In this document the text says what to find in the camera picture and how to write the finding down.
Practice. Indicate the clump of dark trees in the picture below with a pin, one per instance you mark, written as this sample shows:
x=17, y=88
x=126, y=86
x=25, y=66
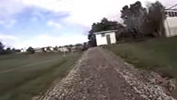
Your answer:
x=136, y=20

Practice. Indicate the grass field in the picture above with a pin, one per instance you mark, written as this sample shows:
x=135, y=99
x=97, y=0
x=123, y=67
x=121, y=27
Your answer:
x=19, y=76

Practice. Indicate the grey gravel path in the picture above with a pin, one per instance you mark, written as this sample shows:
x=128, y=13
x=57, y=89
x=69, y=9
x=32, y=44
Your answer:
x=98, y=85

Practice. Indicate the distant row of buildings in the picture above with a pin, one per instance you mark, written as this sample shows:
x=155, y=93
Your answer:
x=59, y=49

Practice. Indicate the grass verge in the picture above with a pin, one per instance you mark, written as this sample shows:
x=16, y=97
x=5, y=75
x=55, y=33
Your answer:
x=165, y=58

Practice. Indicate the small white building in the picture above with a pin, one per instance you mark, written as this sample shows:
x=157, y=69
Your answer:
x=103, y=38

